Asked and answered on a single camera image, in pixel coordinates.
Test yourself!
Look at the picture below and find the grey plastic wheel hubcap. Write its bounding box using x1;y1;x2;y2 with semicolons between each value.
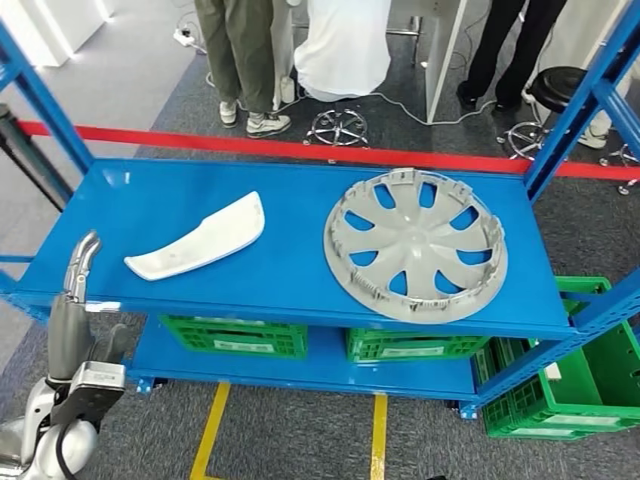
323;167;509;325

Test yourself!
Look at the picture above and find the chrome swivel stool base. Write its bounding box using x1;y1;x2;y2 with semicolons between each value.
303;108;370;148
598;142;640;197

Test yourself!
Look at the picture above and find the black round stool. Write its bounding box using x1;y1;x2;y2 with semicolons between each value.
497;66;590;164

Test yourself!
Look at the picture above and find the white cabinet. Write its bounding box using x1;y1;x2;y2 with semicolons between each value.
0;0;116;69

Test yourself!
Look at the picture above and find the white side desk panel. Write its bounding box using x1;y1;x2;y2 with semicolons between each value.
522;0;640;101

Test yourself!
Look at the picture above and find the white plastic car trim part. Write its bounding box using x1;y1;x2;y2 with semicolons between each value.
124;191;266;282

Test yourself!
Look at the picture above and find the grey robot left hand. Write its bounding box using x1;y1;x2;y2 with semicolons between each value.
46;230;133;386

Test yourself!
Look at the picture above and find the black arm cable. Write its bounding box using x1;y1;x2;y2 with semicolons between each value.
54;423;77;480

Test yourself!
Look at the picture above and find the yellow floor tape square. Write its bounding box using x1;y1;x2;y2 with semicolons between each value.
189;382;389;480

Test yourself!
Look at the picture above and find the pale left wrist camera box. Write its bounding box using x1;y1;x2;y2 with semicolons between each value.
50;360;127;429

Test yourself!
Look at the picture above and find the red barrier belt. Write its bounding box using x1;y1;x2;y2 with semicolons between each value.
17;120;640;182

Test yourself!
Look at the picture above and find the blue metal shelf rack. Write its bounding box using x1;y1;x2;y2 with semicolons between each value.
0;0;640;425

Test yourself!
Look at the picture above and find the person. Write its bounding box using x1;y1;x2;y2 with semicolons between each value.
294;0;392;104
456;0;568;114
193;0;293;139
577;66;636;151

